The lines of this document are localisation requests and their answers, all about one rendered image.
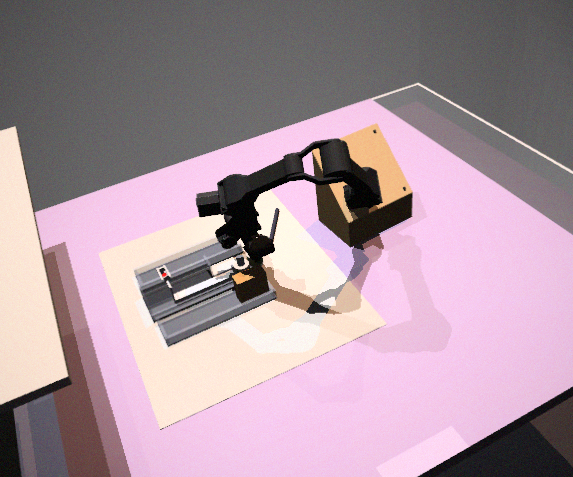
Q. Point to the black cylindrical rod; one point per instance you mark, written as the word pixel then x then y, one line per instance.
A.
pixel 274 224

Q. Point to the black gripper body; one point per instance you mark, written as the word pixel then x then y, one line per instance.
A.
pixel 259 245

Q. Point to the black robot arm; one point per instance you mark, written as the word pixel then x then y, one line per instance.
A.
pixel 237 193

